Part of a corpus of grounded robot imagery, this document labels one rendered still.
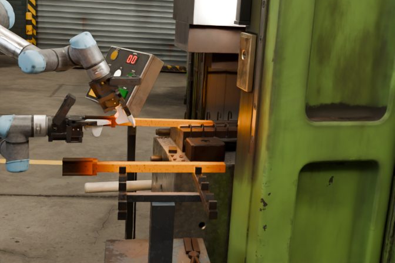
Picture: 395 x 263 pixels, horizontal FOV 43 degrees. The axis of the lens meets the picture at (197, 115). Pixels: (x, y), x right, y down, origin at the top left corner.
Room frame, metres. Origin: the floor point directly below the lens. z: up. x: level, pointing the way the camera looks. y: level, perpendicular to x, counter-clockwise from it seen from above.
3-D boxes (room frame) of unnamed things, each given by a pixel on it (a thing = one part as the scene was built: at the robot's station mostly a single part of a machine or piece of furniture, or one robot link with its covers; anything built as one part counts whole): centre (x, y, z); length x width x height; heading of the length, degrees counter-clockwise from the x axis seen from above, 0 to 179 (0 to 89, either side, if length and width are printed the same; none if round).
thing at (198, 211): (1.82, -0.15, 0.69); 0.56 x 0.38 x 0.45; 106
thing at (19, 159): (1.65, 0.61, 0.90); 0.11 x 0.08 x 0.11; 36
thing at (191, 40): (1.87, -0.13, 1.32); 0.42 x 0.20 x 0.10; 106
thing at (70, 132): (1.68, 0.45, 0.99); 0.12 x 0.08 x 0.09; 107
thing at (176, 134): (1.87, -0.13, 0.96); 0.42 x 0.20 x 0.09; 106
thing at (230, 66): (1.86, -0.17, 1.24); 0.30 x 0.07 x 0.06; 106
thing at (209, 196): (1.12, 0.06, 0.98); 0.23 x 0.06 x 0.02; 99
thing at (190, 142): (1.66, -0.03, 0.95); 0.12 x 0.08 x 0.06; 106
